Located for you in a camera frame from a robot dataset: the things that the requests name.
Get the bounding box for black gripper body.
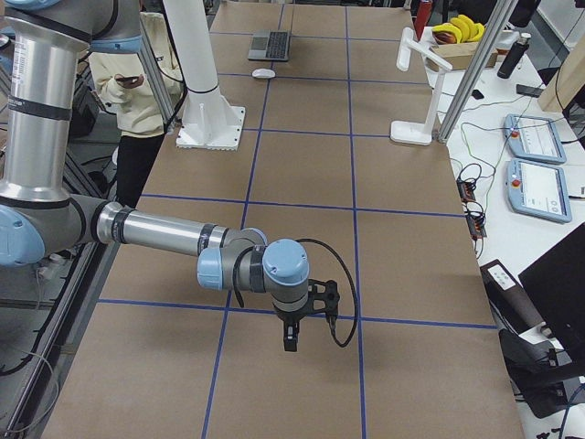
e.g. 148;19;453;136
275;308;310;333

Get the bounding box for white computer mouse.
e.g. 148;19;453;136
251;69;276;80

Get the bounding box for grey laptop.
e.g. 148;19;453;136
248;29;291;62

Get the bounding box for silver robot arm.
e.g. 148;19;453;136
1;1;316;351

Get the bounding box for white desk lamp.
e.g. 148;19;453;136
387;27;452;145

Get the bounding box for black monitor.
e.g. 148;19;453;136
519;225;584;359

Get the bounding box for near teach pendant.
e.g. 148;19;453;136
505;158;572;223

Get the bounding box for teach pendant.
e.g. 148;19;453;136
505;158;572;223
504;113;567;165

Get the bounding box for person in cream hoodie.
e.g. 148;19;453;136
89;12;182;208

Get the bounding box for far teach pendant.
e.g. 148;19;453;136
504;113;567;165

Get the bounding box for cardboard box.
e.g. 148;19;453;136
426;42;498;71

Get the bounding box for yellow bananas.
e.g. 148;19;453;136
431;15;485;45

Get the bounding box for black water bottle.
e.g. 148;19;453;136
497;32;531;79

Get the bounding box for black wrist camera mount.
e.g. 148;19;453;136
307;279;340;318

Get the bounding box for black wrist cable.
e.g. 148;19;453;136
296;238;359;349

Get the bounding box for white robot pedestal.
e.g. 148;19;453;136
164;0;246;150

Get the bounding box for aluminium frame post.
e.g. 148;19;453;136
437;0;517;144

